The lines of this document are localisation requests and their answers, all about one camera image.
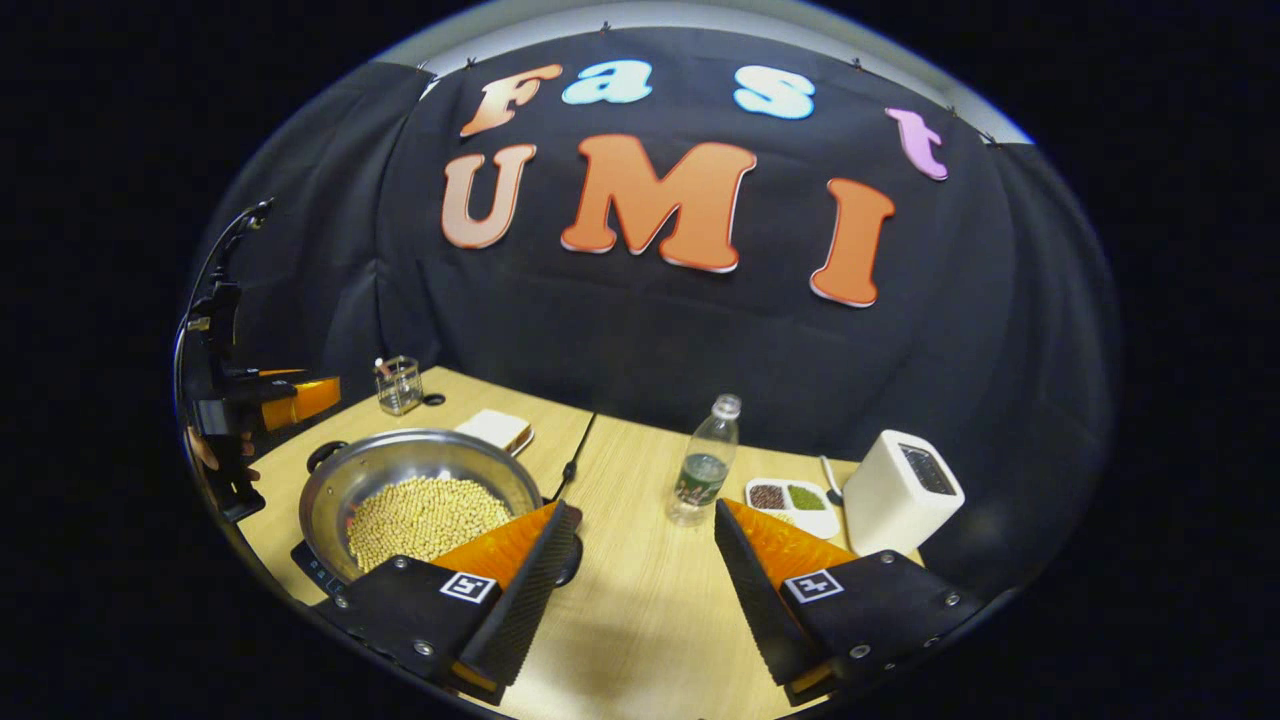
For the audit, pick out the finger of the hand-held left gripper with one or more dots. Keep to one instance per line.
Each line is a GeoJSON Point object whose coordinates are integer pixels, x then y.
{"type": "Point", "coordinates": [282, 373]}
{"type": "Point", "coordinates": [310, 400]}

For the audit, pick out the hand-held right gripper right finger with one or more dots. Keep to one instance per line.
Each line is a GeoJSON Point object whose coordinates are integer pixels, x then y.
{"type": "Point", "coordinates": [760, 600]}

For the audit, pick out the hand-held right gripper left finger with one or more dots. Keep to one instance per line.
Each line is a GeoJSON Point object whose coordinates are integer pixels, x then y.
{"type": "Point", "coordinates": [525, 600]}

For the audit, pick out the stainless steel pot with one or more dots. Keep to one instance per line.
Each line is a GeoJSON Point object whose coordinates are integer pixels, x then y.
{"type": "Point", "coordinates": [420, 455]}

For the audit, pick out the pile of yellow soybeans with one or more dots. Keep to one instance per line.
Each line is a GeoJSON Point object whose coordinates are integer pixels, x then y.
{"type": "Point", "coordinates": [420, 520]}

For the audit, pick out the black induction cooktop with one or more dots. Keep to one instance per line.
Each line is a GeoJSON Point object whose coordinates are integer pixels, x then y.
{"type": "Point", "coordinates": [315, 572]}

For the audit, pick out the white divided bean dish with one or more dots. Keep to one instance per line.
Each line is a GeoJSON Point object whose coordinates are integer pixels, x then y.
{"type": "Point", "coordinates": [795, 505]}

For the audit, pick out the small spoon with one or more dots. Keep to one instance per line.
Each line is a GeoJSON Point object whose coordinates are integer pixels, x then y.
{"type": "Point", "coordinates": [832, 485]}

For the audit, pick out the clear plastic water bottle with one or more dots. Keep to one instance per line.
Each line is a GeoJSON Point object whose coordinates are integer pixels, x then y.
{"type": "Point", "coordinates": [705, 470]}

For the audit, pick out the white toaster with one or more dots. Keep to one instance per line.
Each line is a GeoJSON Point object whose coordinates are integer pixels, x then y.
{"type": "Point", "coordinates": [890, 495]}

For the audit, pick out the toy sandwich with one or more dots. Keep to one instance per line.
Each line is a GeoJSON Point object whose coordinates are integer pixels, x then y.
{"type": "Point", "coordinates": [495, 430]}

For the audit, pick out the black backdrop cloth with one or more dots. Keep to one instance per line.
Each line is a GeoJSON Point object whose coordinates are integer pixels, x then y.
{"type": "Point", "coordinates": [650, 340]}

